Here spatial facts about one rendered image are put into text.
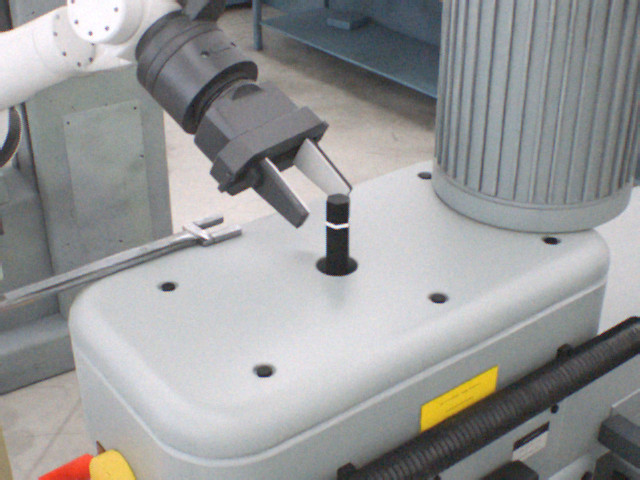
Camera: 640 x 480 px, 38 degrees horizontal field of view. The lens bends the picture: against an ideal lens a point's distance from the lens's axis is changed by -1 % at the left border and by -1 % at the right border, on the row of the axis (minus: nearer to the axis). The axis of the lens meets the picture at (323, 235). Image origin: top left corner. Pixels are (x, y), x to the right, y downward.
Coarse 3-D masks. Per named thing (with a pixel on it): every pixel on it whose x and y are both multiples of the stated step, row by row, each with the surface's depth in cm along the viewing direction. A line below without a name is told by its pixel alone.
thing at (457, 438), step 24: (600, 336) 87; (624, 336) 87; (576, 360) 84; (600, 360) 85; (624, 360) 87; (528, 384) 81; (552, 384) 81; (576, 384) 83; (480, 408) 78; (504, 408) 78; (528, 408) 80; (432, 432) 75; (456, 432) 76; (480, 432) 76; (504, 432) 79; (384, 456) 73; (408, 456) 73; (432, 456) 74; (456, 456) 75
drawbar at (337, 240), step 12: (336, 204) 78; (348, 204) 79; (336, 216) 79; (348, 216) 79; (348, 228) 80; (336, 240) 80; (348, 240) 81; (336, 252) 80; (348, 252) 81; (336, 264) 81; (348, 264) 82
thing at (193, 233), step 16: (192, 224) 87; (208, 224) 88; (160, 240) 84; (176, 240) 84; (192, 240) 85; (208, 240) 85; (224, 240) 86; (112, 256) 82; (128, 256) 82; (144, 256) 82; (160, 256) 83; (64, 272) 80; (80, 272) 80; (96, 272) 80; (112, 272) 81; (16, 288) 77; (32, 288) 77; (48, 288) 77; (64, 288) 78; (0, 304) 75; (16, 304) 76
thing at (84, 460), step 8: (80, 456) 87; (88, 456) 86; (64, 464) 86; (72, 464) 86; (80, 464) 86; (88, 464) 86; (56, 472) 85; (64, 472) 85; (72, 472) 85; (80, 472) 85; (88, 472) 86
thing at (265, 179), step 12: (252, 168) 78; (264, 168) 78; (276, 168) 78; (252, 180) 79; (264, 180) 79; (276, 180) 78; (264, 192) 79; (276, 192) 78; (288, 192) 78; (276, 204) 79; (288, 204) 78; (300, 204) 78; (288, 216) 78; (300, 216) 77
